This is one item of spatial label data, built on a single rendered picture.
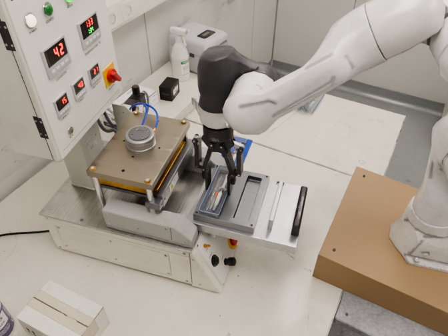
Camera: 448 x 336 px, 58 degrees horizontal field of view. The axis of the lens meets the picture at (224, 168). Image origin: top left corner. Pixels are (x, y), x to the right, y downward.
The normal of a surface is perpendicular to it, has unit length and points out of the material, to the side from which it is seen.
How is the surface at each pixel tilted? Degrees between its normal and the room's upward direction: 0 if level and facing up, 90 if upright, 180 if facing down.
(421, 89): 90
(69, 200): 0
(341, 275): 90
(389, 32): 76
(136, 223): 90
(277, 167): 0
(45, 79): 90
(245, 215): 0
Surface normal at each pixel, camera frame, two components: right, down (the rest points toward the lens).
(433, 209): -0.70, 0.52
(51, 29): 0.96, 0.20
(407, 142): 0.00, -0.73
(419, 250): -0.30, 0.68
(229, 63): 0.43, 0.48
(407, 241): -0.95, 0.13
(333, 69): -0.07, 0.55
